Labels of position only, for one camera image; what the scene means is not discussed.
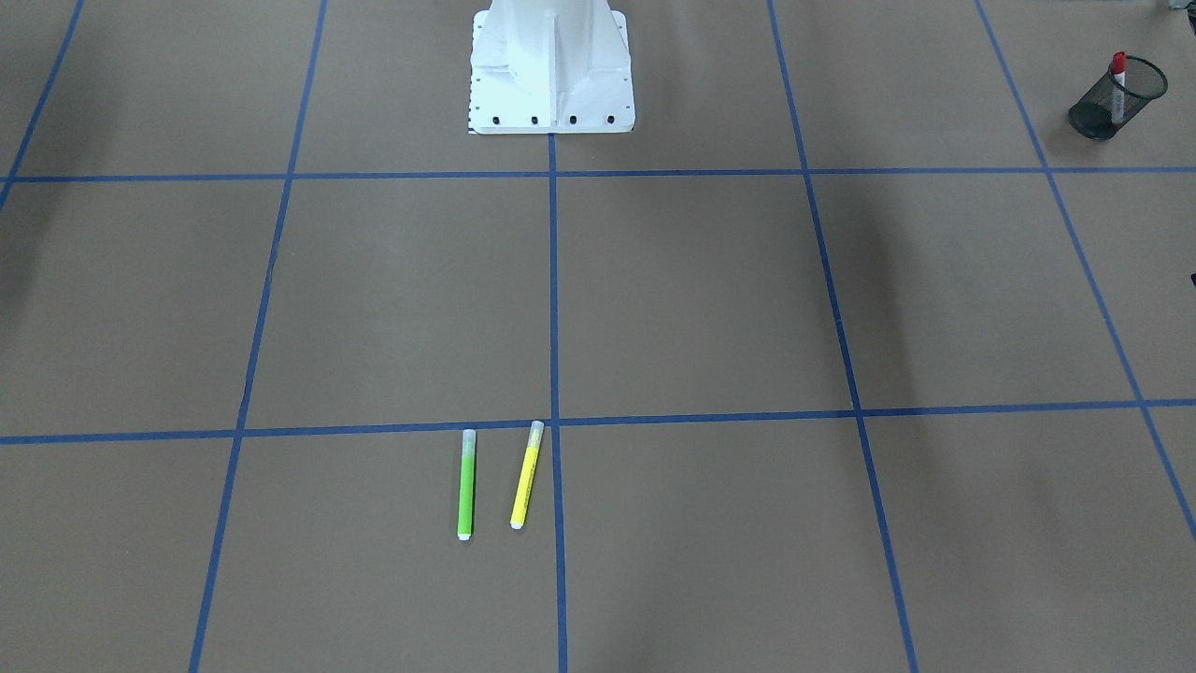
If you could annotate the far black mesh pen cup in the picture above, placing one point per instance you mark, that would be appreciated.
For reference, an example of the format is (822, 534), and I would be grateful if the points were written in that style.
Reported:
(1127, 86)

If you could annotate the red marker pen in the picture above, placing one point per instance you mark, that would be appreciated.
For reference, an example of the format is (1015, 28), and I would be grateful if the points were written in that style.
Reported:
(1117, 95)

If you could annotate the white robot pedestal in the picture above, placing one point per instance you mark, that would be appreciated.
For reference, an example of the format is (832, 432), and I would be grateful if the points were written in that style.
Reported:
(551, 67)

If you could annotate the green marker pen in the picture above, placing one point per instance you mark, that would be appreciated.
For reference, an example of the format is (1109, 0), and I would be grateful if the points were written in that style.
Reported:
(467, 486)

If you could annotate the yellow marker pen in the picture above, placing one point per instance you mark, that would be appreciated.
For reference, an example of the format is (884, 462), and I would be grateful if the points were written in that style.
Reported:
(525, 484)

